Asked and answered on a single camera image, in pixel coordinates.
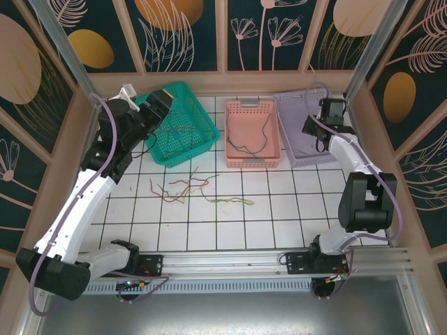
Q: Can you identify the lavender perforated plastic basket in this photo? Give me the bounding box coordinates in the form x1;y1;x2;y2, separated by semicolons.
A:
272;89;345;169

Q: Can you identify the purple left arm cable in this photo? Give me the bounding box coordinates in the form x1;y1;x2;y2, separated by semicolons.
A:
29;92;171;317

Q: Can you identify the aluminium mounting rail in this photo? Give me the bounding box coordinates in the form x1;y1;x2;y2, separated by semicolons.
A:
33;246;415;280

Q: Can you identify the grey slotted cable duct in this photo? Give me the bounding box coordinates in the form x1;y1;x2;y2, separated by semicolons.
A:
85;281;315;295

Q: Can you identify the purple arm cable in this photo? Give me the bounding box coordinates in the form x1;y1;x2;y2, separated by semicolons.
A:
29;92;171;317
302;81;404;301

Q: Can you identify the thin red cable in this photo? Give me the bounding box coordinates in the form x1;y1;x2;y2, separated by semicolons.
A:
159;124;200;136
168;177;210;186
149;178;169;197
162;186;193;204

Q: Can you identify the aluminium corner post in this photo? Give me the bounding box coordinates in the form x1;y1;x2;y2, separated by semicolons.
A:
27;0;103;107
344;0;410;101

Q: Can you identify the pink perforated plastic basket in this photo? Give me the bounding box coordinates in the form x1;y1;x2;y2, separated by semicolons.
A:
225;98;282;169

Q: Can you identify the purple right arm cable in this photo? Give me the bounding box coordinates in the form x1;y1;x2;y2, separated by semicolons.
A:
302;81;404;301

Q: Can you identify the teal perforated plastic basket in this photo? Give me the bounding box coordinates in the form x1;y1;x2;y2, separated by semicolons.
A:
134;81;221;169

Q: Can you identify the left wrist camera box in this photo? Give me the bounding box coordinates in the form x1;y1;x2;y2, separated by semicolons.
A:
117;82;141;113

